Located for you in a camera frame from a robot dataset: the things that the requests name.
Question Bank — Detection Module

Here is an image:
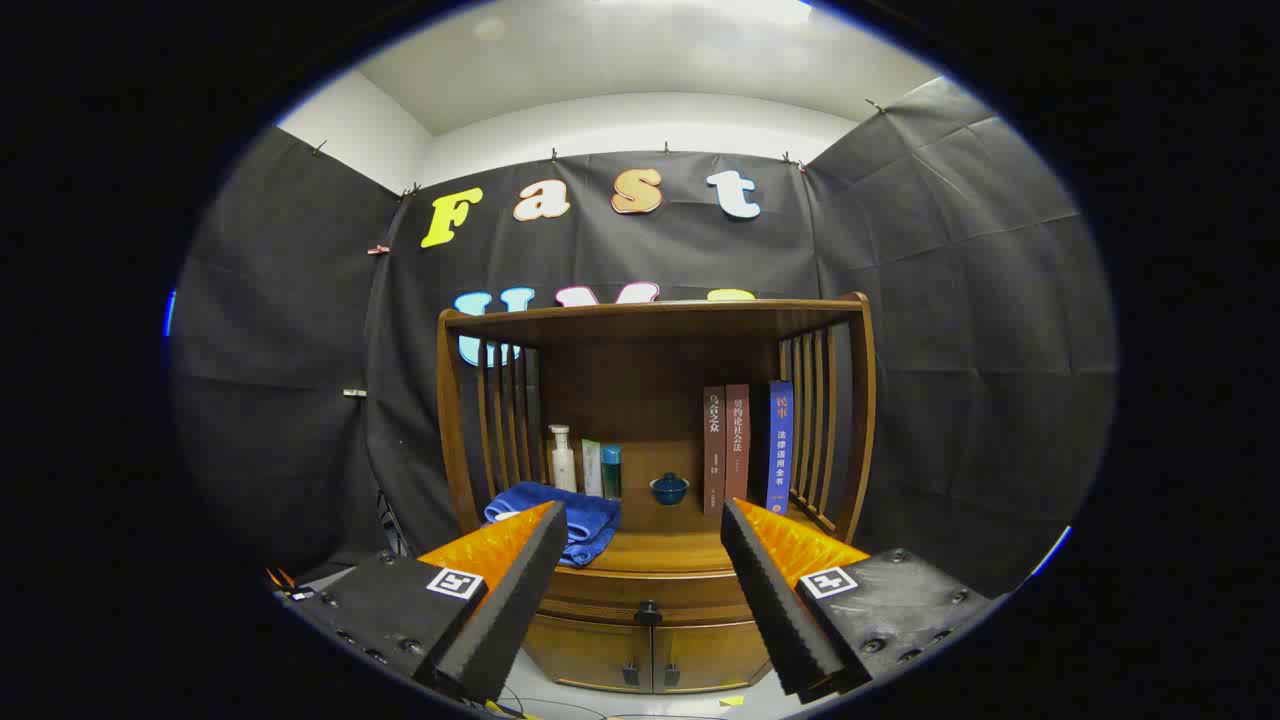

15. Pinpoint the white pump bottle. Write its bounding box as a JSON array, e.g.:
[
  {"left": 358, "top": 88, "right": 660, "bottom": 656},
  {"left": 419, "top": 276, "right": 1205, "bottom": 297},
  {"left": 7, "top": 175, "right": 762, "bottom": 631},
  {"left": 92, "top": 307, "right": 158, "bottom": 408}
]
[{"left": 548, "top": 425, "right": 578, "bottom": 493}]

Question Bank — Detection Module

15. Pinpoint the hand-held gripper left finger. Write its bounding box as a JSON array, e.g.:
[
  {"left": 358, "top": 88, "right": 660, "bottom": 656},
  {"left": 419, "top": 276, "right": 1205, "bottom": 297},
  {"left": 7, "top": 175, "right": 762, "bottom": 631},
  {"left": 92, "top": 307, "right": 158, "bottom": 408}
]
[{"left": 272, "top": 500, "right": 569, "bottom": 704}]

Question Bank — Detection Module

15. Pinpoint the wooden countertop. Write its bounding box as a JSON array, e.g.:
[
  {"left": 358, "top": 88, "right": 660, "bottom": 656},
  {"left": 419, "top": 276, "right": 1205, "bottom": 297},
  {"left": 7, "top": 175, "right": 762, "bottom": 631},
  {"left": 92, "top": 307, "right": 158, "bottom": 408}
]
[{"left": 470, "top": 497, "right": 851, "bottom": 576}]

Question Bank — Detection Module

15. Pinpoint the blue book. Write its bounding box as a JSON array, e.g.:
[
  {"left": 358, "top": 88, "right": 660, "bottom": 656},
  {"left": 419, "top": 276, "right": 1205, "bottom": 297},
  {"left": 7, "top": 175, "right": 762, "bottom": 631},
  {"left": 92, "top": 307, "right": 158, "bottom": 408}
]
[{"left": 752, "top": 380, "right": 795, "bottom": 515}]

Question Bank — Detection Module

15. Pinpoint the wooden cabinet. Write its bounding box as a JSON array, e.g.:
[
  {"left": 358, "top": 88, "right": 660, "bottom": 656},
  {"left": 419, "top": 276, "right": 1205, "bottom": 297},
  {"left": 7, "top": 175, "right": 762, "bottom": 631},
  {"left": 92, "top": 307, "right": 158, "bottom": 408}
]
[{"left": 436, "top": 292, "right": 878, "bottom": 696}]

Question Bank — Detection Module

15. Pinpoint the wooden cabinet door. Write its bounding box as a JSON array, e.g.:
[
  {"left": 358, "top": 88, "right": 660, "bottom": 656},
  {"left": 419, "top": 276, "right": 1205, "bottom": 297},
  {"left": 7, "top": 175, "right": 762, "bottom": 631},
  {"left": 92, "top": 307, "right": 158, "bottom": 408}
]
[
  {"left": 522, "top": 612, "right": 653, "bottom": 694},
  {"left": 652, "top": 620, "right": 773, "bottom": 694}
]

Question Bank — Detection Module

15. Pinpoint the blue towel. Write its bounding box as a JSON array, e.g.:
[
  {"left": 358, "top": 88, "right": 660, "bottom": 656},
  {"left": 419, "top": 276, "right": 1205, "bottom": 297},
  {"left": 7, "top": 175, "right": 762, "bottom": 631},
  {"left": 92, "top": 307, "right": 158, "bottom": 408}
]
[{"left": 484, "top": 481, "right": 623, "bottom": 568}]

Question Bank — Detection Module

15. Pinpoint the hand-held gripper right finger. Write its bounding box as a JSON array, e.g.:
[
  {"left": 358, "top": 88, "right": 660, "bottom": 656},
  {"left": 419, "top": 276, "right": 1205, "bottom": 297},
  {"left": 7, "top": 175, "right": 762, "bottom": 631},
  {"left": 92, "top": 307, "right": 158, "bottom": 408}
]
[{"left": 719, "top": 497, "right": 1001, "bottom": 704}]

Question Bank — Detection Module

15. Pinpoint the brown book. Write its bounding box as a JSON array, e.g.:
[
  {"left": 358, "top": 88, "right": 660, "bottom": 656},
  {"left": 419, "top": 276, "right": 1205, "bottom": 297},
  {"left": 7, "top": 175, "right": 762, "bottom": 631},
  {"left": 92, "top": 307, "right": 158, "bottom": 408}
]
[
  {"left": 703, "top": 386, "right": 728, "bottom": 517},
  {"left": 725, "top": 384, "right": 751, "bottom": 504}
]

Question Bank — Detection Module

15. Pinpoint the wooden drawer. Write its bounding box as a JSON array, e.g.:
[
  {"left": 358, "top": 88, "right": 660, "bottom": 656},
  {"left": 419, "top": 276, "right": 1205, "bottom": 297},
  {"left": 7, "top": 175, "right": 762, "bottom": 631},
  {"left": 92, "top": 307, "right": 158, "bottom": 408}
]
[{"left": 538, "top": 568, "right": 763, "bottom": 629}]

